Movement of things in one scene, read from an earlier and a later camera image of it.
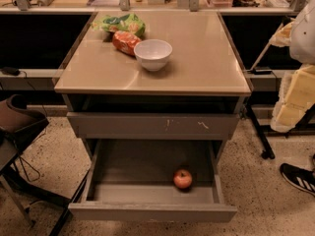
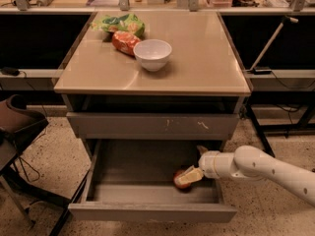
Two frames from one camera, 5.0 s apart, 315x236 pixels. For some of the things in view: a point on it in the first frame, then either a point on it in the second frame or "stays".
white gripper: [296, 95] to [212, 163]
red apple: [182, 178] stays
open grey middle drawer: [133, 180] stays
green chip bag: [120, 23] stays
